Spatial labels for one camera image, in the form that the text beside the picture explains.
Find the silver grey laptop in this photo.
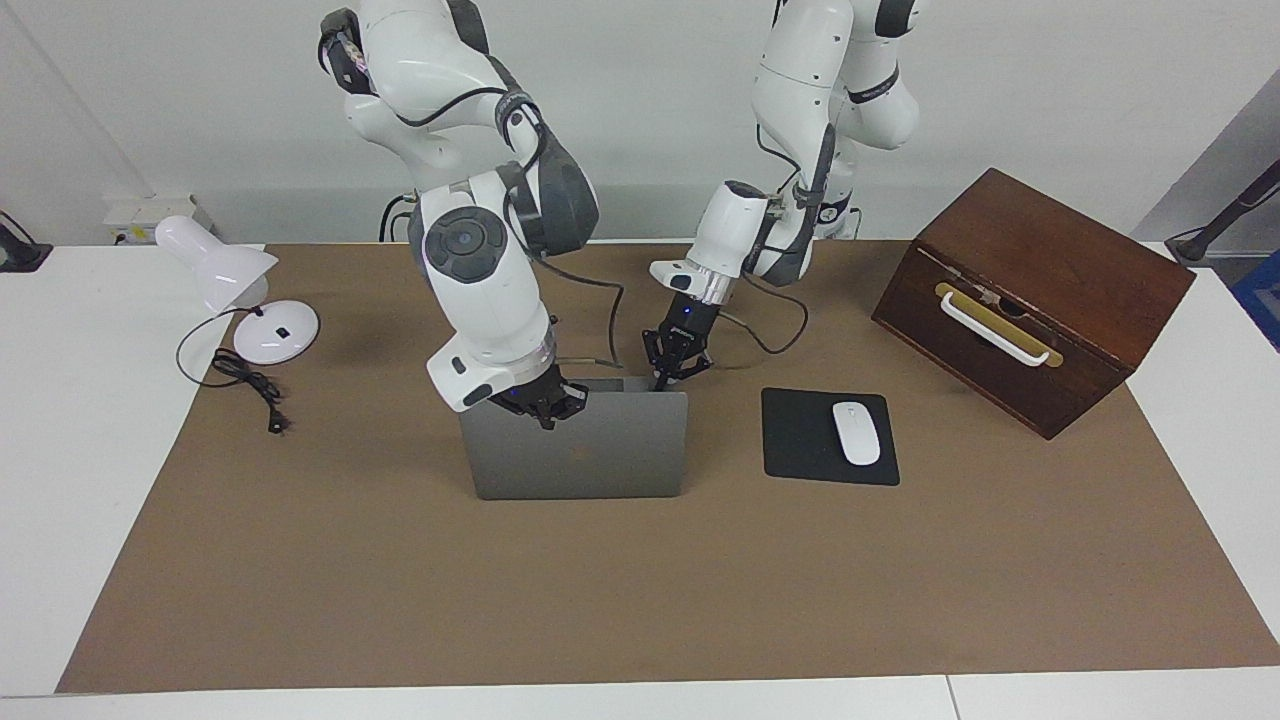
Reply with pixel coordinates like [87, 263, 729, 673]
[458, 377, 690, 501]

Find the black mouse pad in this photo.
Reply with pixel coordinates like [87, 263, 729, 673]
[761, 387, 901, 487]

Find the brown table mat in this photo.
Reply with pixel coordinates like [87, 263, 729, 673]
[55, 240, 1280, 694]

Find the white computer mouse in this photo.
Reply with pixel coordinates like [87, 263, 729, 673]
[832, 401, 882, 467]

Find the white desk lamp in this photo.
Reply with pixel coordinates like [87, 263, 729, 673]
[154, 215, 321, 365]

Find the dark brown wooden box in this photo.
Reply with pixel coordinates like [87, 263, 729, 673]
[871, 167, 1197, 441]

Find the white power strip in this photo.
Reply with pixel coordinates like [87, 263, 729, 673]
[103, 193, 216, 246]

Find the black stand leg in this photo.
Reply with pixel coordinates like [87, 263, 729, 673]
[1168, 160, 1280, 266]

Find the blue crate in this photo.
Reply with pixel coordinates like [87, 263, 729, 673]
[1232, 250, 1280, 351]

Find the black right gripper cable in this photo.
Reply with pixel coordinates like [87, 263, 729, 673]
[535, 255, 626, 369]

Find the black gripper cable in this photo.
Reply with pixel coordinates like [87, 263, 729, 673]
[535, 255, 626, 369]
[718, 272, 809, 355]

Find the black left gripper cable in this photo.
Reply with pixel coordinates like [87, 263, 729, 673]
[718, 272, 809, 355]

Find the black right base cable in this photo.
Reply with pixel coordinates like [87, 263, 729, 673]
[378, 193, 419, 243]

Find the black lamp power cable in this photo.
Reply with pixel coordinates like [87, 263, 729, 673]
[176, 305, 291, 435]

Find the white box handle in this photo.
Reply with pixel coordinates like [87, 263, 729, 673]
[940, 290, 1053, 368]

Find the black clamp mount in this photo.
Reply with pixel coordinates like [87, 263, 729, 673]
[0, 212, 53, 273]

